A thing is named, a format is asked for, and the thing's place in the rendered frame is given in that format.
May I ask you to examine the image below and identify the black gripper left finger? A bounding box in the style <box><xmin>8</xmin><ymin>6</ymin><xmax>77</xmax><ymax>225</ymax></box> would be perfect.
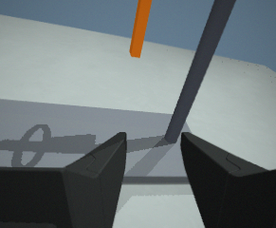
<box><xmin>0</xmin><ymin>132</ymin><xmax>127</xmax><ymax>228</ymax></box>

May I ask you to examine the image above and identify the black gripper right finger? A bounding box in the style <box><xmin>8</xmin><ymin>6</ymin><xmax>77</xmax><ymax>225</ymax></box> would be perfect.
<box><xmin>180</xmin><ymin>132</ymin><xmax>276</xmax><ymax>228</ymax></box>

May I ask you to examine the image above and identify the orange handle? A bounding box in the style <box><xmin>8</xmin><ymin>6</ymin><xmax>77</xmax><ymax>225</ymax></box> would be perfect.
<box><xmin>129</xmin><ymin>0</ymin><xmax>152</xmax><ymax>57</ymax></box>

